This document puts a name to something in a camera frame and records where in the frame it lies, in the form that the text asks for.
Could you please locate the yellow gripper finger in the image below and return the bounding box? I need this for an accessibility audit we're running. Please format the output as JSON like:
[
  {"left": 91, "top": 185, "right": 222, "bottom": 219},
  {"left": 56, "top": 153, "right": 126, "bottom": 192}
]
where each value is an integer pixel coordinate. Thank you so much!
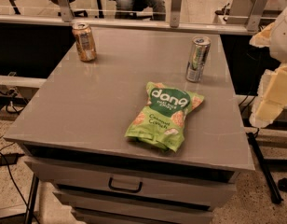
[
  {"left": 249, "top": 63, "right": 287, "bottom": 128},
  {"left": 249, "top": 22, "right": 275, "bottom": 48}
]

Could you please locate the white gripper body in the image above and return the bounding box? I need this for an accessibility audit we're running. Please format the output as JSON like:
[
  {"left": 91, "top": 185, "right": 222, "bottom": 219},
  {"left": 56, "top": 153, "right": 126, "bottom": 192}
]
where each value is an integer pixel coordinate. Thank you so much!
[{"left": 269, "top": 7, "right": 287, "bottom": 63}]

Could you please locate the green rice chip bag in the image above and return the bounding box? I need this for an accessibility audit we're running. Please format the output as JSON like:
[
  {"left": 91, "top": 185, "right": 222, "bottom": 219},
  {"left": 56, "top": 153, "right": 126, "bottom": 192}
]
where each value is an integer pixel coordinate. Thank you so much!
[{"left": 125, "top": 82, "right": 204, "bottom": 152}]

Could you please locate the silver green drink can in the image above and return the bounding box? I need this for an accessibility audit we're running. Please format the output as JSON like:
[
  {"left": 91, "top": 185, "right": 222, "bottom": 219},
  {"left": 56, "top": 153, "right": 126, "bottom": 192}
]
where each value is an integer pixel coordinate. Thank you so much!
[{"left": 186, "top": 35, "right": 211, "bottom": 82}]

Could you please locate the black stand leg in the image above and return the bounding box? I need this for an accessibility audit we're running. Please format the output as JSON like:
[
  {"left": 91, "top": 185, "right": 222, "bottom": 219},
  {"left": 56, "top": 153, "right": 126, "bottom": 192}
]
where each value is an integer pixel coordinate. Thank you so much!
[{"left": 247, "top": 133, "right": 283, "bottom": 204}]

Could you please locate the grey drawer cabinet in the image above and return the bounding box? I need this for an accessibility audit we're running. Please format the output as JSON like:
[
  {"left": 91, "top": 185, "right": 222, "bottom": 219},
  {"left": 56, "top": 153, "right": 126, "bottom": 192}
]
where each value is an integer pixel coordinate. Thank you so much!
[{"left": 6, "top": 28, "right": 253, "bottom": 224}]

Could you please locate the seated person in jeans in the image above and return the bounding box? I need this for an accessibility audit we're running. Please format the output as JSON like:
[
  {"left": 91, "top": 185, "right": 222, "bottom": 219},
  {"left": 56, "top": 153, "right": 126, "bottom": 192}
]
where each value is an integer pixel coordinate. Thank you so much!
[{"left": 115, "top": 0, "right": 166, "bottom": 21}]

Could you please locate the orange soda can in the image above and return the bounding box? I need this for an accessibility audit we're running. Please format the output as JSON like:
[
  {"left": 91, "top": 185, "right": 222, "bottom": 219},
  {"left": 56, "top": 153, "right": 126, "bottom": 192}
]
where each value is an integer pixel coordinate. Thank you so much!
[{"left": 72, "top": 22, "right": 97, "bottom": 62}]

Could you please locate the black power adapter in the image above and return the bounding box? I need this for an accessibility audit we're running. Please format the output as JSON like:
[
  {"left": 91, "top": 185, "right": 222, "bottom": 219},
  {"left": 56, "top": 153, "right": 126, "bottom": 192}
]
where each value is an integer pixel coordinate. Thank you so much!
[{"left": 0, "top": 153, "right": 23, "bottom": 167}]

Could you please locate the right metal bracket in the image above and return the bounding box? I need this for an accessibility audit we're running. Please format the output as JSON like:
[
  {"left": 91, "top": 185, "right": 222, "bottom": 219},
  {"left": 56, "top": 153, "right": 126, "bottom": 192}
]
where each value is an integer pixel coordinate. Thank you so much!
[{"left": 226, "top": 0, "right": 268, "bottom": 32}]

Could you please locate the metal bracket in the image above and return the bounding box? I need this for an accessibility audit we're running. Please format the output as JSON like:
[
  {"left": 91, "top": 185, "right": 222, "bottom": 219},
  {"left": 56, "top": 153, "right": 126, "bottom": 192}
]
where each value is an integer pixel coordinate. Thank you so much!
[
  {"left": 170, "top": 0, "right": 182, "bottom": 28},
  {"left": 58, "top": 0, "right": 74, "bottom": 22},
  {"left": 226, "top": 0, "right": 268, "bottom": 32}
]

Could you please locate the middle metal bracket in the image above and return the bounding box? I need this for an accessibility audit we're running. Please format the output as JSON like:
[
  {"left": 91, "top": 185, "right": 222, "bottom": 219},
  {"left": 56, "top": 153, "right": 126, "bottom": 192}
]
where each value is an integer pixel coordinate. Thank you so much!
[{"left": 170, "top": 0, "right": 182, "bottom": 28}]

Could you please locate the black drawer handle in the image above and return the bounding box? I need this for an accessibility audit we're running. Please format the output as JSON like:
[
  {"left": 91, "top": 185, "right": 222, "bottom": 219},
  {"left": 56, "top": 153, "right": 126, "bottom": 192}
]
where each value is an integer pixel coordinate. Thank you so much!
[{"left": 108, "top": 177, "right": 143, "bottom": 193}]

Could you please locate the left metal bracket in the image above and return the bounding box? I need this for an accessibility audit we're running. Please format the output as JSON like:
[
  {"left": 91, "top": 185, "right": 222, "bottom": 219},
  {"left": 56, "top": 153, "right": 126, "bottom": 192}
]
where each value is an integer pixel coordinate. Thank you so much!
[{"left": 58, "top": 0, "right": 74, "bottom": 22}]

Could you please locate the black floor cable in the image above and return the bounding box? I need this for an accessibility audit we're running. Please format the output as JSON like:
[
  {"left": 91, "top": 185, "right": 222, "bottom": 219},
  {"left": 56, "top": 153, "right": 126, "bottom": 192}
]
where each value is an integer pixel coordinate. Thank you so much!
[{"left": 0, "top": 133, "right": 41, "bottom": 224}]

